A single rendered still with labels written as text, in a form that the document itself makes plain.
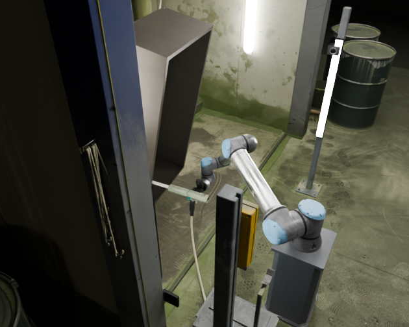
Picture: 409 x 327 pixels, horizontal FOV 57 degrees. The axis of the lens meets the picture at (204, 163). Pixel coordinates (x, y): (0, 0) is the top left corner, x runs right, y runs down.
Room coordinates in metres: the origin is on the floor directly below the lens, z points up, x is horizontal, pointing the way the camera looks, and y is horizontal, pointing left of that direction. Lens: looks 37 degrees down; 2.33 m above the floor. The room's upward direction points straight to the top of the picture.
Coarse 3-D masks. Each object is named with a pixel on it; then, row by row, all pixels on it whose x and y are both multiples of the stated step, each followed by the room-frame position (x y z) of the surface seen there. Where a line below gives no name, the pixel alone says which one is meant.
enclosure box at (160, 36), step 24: (144, 24) 2.18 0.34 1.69; (168, 24) 2.24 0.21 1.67; (192, 24) 2.31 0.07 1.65; (144, 48) 1.88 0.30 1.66; (168, 48) 1.93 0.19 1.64; (192, 48) 2.43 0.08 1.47; (144, 72) 1.88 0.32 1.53; (168, 72) 2.51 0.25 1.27; (192, 72) 2.43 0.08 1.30; (144, 96) 1.89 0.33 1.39; (168, 96) 2.51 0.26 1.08; (192, 96) 2.43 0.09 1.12; (144, 120) 1.89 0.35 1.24; (168, 120) 2.51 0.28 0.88; (192, 120) 2.41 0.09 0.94; (168, 144) 2.52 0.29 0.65; (168, 168) 2.43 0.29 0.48
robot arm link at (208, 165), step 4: (204, 160) 2.33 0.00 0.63; (208, 160) 2.32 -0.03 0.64; (212, 160) 2.34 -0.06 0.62; (204, 164) 2.29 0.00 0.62; (208, 164) 2.29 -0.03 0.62; (212, 164) 2.31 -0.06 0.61; (216, 164) 2.32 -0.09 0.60; (204, 168) 2.29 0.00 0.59; (208, 168) 2.29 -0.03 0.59; (212, 168) 2.30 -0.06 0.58; (216, 168) 2.32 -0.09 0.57; (204, 172) 2.28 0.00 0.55; (208, 172) 2.28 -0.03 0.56; (212, 172) 2.31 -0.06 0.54
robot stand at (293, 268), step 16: (288, 256) 1.41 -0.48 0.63; (304, 256) 1.40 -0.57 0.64; (320, 256) 1.40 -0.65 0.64; (288, 272) 1.41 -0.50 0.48; (304, 272) 1.37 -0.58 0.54; (320, 272) 1.36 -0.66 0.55; (272, 288) 1.45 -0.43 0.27; (288, 288) 1.40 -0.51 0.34; (304, 288) 1.36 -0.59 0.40; (272, 304) 1.44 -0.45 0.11; (288, 304) 1.39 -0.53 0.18; (304, 304) 1.34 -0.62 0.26; (288, 320) 1.38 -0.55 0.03; (304, 320) 1.35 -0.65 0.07
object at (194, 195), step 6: (162, 186) 2.12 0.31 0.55; (168, 186) 2.10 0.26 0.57; (174, 186) 2.09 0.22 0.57; (174, 192) 2.07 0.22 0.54; (180, 192) 2.04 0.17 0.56; (186, 192) 2.03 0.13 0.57; (192, 192) 2.03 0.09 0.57; (198, 192) 2.04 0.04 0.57; (192, 198) 2.01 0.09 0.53; (198, 198) 1.99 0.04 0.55; (204, 198) 1.97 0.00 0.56; (192, 204) 2.01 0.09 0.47; (192, 210) 2.01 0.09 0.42
